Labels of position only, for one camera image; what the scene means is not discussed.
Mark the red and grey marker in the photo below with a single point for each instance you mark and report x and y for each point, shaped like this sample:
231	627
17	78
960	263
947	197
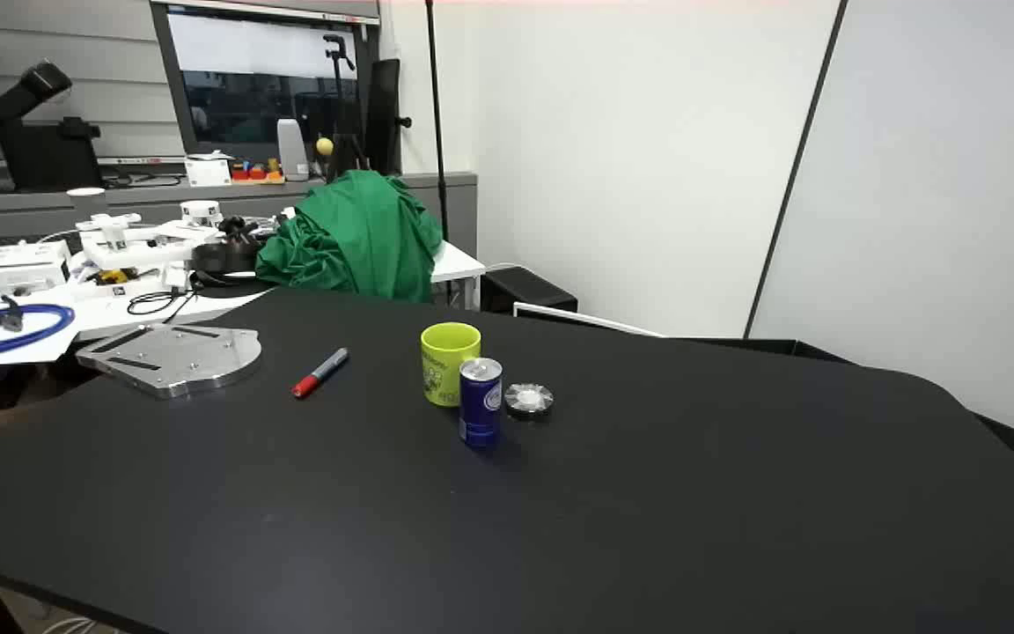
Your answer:
316	375

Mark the yellow mug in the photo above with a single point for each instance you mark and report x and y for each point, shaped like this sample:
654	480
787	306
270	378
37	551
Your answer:
441	351

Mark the black box on floor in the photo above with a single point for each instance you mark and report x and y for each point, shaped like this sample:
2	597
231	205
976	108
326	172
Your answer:
507	288

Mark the blue soda can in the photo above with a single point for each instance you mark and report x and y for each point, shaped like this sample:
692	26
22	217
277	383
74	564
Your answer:
478	401

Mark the small silver round dish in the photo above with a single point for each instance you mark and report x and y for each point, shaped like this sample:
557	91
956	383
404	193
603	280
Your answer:
528	401

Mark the green cloth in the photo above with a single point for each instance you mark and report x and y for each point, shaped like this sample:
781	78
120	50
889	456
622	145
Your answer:
355	234

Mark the yellow ball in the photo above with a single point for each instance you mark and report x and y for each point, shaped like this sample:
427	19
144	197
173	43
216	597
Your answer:
326	145

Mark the black bag on desk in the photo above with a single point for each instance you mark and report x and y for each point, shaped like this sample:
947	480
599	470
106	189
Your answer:
227	267

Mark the black tripod pole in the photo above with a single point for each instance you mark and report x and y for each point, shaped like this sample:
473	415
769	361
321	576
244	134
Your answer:
437	119

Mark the silver metal mounting plate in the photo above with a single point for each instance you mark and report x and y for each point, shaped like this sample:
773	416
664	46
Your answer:
173	361

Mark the dark monitor screen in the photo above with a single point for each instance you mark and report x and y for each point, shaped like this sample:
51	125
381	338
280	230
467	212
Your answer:
235	70

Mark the white plastic parts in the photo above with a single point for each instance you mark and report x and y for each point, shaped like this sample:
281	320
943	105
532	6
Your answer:
126	240

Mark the white side desk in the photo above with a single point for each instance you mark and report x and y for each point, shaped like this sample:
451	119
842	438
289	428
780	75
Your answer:
81	311

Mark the black microscope stand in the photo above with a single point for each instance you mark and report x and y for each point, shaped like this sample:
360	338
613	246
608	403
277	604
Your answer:
47	156

